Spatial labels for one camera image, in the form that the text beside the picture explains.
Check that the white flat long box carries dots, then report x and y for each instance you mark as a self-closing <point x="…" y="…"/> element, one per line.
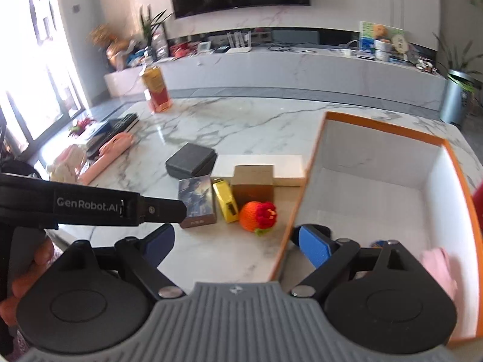
<point x="282" y="169"/>

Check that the red ceramic mug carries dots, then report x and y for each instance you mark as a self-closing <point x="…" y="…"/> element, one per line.
<point x="477" y="198"/>

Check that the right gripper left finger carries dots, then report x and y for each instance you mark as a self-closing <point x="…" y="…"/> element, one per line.
<point x="139" y="261"/>

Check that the small teddy bear figure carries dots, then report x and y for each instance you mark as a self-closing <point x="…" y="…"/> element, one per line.
<point x="382" y="44"/>

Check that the orange cardboard shoe box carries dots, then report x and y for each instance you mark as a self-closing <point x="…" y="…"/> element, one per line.
<point x="370" y="180"/>

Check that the tall leafy plant left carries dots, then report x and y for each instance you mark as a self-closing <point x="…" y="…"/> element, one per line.
<point x="150" y="24"/>

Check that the picture card deck box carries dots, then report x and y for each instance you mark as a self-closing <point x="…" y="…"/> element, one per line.
<point x="197" y="195"/>

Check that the green potted plant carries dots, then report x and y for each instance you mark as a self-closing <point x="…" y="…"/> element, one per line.
<point x="457" y="67"/>

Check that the red panda plush toy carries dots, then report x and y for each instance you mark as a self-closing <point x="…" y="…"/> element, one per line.
<point x="378" y="244"/>

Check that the person left hand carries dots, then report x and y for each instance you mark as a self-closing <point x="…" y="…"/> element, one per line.
<point x="20" y="286"/>

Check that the black flat box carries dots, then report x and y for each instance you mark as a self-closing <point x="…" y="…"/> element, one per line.
<point x="191" y="160"/>

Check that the amber liquor bottle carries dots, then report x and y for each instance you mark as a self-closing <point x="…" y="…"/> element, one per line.
<point x="153" y="80"/>

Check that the brown cardboard cube box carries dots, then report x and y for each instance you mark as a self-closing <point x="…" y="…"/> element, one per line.
<point x="252" y="183"/>

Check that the white pink bunny plush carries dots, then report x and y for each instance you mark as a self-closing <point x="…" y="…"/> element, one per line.
<point x="67" y="166"/>

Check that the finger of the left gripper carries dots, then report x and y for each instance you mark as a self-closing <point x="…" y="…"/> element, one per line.
<point x="160" y="210"/>

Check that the white marble tv cabinet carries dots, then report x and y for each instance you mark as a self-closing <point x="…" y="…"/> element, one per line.
<point x="305" y="70"/>

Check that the black remote keyboard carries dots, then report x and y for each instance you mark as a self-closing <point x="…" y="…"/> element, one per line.
<point x="113" y="127"/>

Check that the orange red crochet toy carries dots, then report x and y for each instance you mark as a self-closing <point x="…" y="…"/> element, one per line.
<point x="257" y="217"/>

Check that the yellow tape measure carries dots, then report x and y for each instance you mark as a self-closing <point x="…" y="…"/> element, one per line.
<point x="226" y="200"/>

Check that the white wifi router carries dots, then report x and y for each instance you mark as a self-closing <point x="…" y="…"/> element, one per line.
<point x="239" y="42"/>

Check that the grey metal trash bin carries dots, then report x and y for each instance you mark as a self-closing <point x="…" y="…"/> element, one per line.
<point x="459" y="91"/>

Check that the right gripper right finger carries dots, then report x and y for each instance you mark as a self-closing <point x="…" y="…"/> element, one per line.
<point x="331" y="260"/>

